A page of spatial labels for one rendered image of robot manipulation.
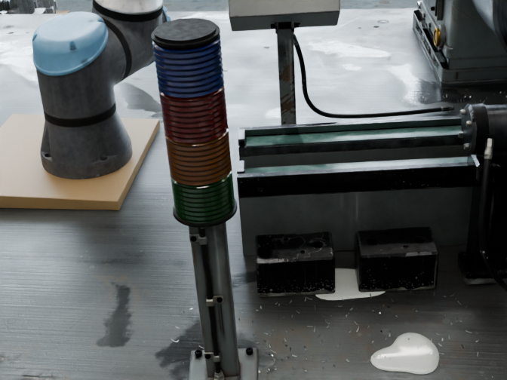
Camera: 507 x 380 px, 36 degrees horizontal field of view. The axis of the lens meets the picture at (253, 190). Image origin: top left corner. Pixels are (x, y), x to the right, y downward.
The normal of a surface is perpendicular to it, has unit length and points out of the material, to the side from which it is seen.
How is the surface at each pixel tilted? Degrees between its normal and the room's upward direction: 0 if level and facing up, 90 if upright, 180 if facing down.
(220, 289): 90
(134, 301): 0
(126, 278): 0
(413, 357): 0
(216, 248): 90
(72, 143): 72
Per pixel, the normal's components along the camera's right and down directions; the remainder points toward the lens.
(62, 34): -0.08, -0.78
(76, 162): -0.05, 0.24
